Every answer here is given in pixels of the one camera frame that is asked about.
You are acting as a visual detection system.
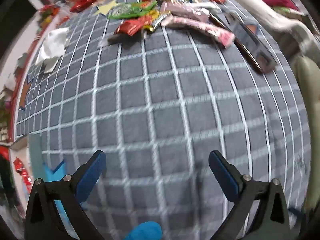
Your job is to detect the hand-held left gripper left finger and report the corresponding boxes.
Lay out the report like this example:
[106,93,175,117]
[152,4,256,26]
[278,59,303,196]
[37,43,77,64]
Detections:
[24,150,108,240]

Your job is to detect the pale pink snack packet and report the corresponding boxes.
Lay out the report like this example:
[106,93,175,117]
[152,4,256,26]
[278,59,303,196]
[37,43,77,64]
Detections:
[160,1,220,22]

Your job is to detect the cardboard box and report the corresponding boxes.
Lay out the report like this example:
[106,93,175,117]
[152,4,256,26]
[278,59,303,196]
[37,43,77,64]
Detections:
[0,134,34,205]

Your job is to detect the yellow striped snack packet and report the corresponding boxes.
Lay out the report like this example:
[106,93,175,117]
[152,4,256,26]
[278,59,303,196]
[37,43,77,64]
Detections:
[144,10,172,33]

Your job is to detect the yellow paper star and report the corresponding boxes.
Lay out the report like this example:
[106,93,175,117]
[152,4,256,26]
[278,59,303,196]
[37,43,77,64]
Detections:
[94,0,118,16]

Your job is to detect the light blue star cutout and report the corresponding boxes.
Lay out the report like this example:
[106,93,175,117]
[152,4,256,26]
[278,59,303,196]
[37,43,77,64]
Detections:
[41,160,88,212]

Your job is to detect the red snack packet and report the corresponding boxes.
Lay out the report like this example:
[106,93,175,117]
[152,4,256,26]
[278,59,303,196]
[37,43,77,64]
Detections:
[115,15,160,37]

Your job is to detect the grey checked blanket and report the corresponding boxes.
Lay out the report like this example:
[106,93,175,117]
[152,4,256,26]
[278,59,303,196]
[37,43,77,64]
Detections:
[15,0,312,240]

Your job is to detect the white crumpled paper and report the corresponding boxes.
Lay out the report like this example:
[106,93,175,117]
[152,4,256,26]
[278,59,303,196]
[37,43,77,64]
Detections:
[35,27,70,73]

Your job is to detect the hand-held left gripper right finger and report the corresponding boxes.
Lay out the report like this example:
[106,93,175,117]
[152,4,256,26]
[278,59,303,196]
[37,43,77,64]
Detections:
[208,150,292,240]

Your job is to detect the long shiny red packet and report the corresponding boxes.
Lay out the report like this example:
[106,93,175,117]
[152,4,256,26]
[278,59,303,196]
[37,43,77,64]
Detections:
[70,0,100,13]

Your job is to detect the black rectangular tray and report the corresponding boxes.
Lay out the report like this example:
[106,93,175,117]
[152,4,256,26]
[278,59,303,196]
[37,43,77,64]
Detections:
[209,11,277,74]

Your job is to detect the red foil packet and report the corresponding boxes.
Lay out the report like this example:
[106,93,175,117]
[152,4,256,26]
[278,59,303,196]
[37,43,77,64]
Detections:
[14,157,33,188]

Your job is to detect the blue rounded object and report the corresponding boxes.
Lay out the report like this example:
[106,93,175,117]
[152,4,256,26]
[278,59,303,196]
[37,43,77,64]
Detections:
[124,221,162,240]

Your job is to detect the dark pink cloth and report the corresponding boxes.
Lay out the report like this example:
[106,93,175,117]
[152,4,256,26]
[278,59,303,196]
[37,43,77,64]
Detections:
[260,0,299,12]

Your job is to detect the long pink snack packet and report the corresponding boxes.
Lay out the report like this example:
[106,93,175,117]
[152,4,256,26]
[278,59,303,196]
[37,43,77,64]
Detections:
[161,16,236,48]

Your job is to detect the orange paper star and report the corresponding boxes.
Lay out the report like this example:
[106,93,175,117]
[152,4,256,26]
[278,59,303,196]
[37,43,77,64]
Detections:
[19,79,32,112]

